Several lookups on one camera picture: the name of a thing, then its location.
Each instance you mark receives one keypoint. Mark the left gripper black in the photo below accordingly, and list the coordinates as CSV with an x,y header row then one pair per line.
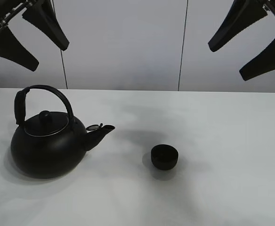
x,y
39,13

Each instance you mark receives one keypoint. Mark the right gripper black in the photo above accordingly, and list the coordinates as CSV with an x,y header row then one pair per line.
x,y
241,15

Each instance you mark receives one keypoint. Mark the black round teapot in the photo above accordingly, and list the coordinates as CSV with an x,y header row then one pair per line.
x,y
50,144

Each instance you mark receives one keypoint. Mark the small black teacup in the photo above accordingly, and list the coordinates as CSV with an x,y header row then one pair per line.
x,y
164,157

